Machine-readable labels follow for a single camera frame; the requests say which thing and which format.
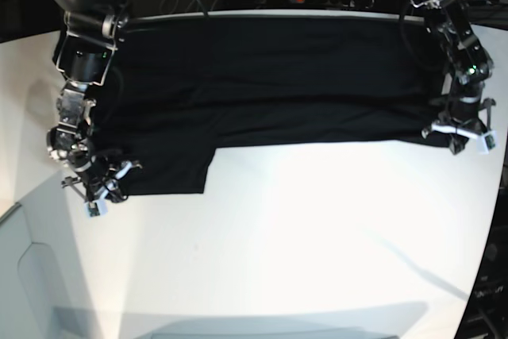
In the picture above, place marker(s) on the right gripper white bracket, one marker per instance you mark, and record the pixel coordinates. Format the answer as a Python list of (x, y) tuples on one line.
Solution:
[(98, 178)]

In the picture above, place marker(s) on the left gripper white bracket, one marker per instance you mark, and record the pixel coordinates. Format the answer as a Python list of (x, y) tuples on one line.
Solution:
[(463, 118)]

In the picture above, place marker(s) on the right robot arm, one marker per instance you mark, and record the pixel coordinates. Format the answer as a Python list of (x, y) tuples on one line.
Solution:
[(83, 59)]

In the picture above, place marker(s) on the black T-shirt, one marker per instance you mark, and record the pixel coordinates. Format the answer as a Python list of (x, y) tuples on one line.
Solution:
[(176, 95)]

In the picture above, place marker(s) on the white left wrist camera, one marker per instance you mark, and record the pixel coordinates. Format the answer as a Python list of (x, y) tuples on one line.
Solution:
[(486, 142)]

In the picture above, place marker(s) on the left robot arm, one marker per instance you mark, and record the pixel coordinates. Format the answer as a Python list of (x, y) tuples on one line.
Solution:
[(469, 66)]

